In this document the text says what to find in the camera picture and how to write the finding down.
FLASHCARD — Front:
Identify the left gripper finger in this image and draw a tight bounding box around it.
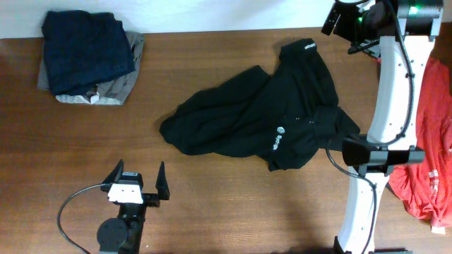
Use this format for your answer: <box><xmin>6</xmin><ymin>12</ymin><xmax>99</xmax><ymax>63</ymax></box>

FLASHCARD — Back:
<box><xmin>103</xmin><ymin>159</ymin><xmax>124</xmax><ymax>184</ymax></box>
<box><xmin>155</xmin><ymin>161</ymin><xmax>170</xmax><ymax>200</ymax></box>

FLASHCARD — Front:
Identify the black polo shirt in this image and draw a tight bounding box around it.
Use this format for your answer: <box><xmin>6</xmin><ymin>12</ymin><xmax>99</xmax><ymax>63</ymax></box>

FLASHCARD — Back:
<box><xmin>160</xmin><ymin>38</ymin><xmax>360</xmax><ymax>171</ymax></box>

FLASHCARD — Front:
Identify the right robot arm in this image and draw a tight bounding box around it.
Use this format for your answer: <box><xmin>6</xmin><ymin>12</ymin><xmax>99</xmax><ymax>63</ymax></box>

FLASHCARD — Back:
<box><xmin>321</xmin><ymin>0</ymin><xmax>444</xmax><ymax>254</ymax></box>

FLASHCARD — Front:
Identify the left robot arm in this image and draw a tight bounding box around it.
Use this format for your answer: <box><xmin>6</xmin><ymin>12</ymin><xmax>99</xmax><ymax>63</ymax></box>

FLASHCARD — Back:
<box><xmin>97</xmin><ymin>160</ymin><xmax>170</xmax><ymax>254</ymax></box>

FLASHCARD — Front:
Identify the folded grey garment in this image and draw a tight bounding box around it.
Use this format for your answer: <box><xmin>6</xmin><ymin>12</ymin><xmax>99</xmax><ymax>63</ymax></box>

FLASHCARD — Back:
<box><xmin>37</xmin><ymin>31</ymin><xmax>145</xmax><ymax>105</ymax></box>

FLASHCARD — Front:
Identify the folded navy blue garment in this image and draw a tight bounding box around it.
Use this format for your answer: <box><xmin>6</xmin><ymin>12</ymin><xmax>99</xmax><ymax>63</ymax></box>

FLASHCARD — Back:
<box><xmin>42</xmin><ymin>10</ymin><xmax>135</xmax><ymax>95</ymax></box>

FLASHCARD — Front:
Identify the red t-shirt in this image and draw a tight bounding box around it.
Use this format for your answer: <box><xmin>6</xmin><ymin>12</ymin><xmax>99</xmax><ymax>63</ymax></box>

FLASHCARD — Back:
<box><xmin>389</xmin><ymin>58</ymin><xmax>451</xmax><ymax>234</ymax></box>

